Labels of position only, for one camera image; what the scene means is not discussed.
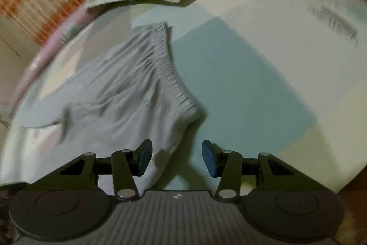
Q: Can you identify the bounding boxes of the grey patterned pyjama trousers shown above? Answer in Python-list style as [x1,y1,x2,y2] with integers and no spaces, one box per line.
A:
[20,22,200,192]

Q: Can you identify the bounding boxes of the patchwork pastel bed sheet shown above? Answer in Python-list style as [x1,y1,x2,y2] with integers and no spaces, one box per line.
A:
[0,0,367,197]

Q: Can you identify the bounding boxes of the purple floral rolled quilt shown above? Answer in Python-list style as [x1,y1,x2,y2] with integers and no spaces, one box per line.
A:
[9,5,106,111]

